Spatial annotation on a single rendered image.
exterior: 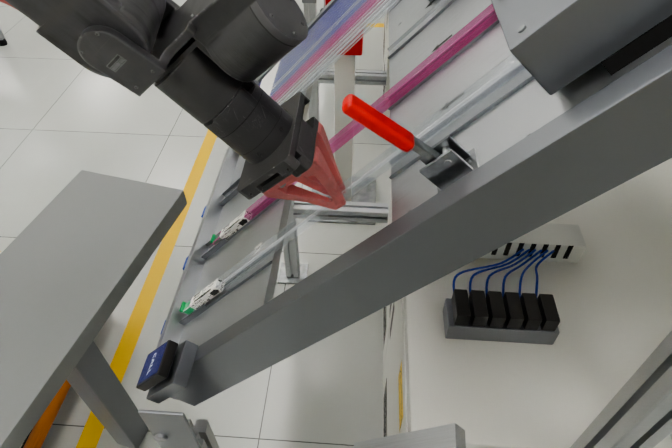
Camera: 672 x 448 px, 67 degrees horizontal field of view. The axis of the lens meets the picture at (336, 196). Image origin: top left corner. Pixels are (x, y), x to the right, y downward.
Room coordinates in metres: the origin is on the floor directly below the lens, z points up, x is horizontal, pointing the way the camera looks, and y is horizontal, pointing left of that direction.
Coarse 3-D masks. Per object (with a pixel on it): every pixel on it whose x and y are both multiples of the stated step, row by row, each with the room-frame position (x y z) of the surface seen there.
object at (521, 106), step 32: (416, 0) 0.65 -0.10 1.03; (448, 0) 0.57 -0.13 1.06; (480, 0) 0.51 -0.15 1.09; (416, 32) 0.56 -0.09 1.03; (448, 32) 0.50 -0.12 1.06; (416, 64) 0.50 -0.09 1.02; (448, 64) 0.45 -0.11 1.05; (480, 64) 0.41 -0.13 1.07; (416, 96) 0.44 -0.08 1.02; (448, 96) 0.40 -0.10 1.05; (512, 96) 0.33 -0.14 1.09; (544, 96) 0.31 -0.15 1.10; (576, 96) 0.29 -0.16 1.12; (448, 128) 0.35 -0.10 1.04; (480, 128) 0.32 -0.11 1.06; (512, 128) 0.30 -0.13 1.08; (416, 160) 0.34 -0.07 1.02; (480, 160) 0.29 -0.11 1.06; (416, 192) 0.30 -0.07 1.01
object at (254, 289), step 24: (240, 168) 0.65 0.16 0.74; (264, 216) 0.45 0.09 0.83; (240, 240) 0.44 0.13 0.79; (264, 240) 0.40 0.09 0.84; (216, 264) 0.43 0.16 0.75; (264, 264) 0.36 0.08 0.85; (240, 288) 0.35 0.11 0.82; (264, 288) 0.32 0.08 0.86; (192, 312) 0.36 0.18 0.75; (216, 312) 0.34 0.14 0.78; (240, 312) 0.31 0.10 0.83; (192, 336) 0.33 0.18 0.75
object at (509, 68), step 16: (512, 64) 0.35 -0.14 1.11; (480, 80) 0.36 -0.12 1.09; (496, 80) 0.35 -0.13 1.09; (464, 96) 0.35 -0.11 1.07; (480, 96) 0.35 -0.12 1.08; (448, 112) 0.35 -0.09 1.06; (464, 112) 0.35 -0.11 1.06; (416, 128) 0.36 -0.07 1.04; (432, 128) 0.35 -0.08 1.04; (384, 160) 0.35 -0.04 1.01; (400, 160) 0.35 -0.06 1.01; (352, 176) 0.37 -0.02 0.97; (368, 176) 0.35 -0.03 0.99; (352, 192) 0.35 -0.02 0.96; (320, 208) 0.36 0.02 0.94; (288, 224) 0.37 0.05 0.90; (304, 224) 0.36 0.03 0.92; (272, 240) 0.36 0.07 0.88; (288, 240) 0.36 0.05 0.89; (256, 256) 0.36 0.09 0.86; (240, 272) 0.36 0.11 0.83; (224, 288) 0.36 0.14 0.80
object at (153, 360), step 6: (162, 348) 0.28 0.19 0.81; (150, 354) 0.28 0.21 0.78; (156, 354) 0.27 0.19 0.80; (162, 354) 0.27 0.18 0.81; (150, 360) 0.27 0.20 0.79; (156, 360) 0.26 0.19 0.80; (144, 366) 0.27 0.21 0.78; (150, 366) 0.26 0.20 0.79; (156, 366) 0.26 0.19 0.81; (144, 372) 0.26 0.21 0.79; (150, 372) 0.25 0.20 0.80; (156, 372) 0.25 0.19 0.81; (144, 378) 0.25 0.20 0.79
